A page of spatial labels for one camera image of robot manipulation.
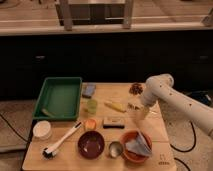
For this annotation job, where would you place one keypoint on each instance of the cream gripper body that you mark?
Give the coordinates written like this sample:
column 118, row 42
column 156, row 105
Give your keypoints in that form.
column 138, row 116

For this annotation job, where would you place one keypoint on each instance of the silver fork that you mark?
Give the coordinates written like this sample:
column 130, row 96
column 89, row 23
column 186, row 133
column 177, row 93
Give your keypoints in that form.
column 151, row 111

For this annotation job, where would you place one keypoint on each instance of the yellow banana toy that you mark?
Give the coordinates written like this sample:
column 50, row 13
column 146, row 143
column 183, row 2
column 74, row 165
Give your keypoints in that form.
column 115, row 106

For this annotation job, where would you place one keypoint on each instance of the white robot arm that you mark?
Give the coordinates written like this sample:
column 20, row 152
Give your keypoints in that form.
column 161, row 87

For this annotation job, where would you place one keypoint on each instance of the green plastic tray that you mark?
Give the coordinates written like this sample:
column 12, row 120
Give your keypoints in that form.
column 60, row 96

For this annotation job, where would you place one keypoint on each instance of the green item in tray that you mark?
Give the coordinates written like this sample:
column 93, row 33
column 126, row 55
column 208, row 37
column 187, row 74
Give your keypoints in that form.
column 47, row 113

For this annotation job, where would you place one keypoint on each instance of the brown pine cone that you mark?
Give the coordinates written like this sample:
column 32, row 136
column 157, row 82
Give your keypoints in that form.
column 136, row 88

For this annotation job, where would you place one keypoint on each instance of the orange bowl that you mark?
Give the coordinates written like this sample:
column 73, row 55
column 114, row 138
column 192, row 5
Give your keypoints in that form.
column 130, row 156

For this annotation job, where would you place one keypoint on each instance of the black and wood block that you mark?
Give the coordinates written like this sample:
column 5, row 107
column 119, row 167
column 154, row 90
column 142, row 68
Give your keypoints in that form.
column 111, row 122

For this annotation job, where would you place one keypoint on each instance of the grey cloth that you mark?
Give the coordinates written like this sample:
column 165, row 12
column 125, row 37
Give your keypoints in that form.
column 139, row 146

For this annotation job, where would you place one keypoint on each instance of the small metal cup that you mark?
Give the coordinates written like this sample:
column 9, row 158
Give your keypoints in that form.
column 115, row 149

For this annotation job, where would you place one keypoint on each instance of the green plastic cup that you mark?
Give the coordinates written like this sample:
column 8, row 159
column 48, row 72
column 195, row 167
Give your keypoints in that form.
column 91, row 106

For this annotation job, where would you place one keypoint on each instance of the small orange cup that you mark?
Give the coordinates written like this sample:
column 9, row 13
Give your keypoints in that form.
column 90, row 124

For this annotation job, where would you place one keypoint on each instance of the dark purple bowl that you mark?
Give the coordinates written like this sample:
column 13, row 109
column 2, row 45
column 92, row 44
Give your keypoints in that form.
column 91, row 144

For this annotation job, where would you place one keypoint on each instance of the white dish brush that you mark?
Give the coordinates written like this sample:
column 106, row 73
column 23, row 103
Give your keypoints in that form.
column 50, row 152

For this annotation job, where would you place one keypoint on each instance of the white small bowl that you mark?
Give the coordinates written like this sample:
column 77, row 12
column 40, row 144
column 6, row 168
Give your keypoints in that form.
column 42, row 130

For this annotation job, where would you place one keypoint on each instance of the white stool frame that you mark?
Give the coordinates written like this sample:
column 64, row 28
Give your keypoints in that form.
column 94, row 12

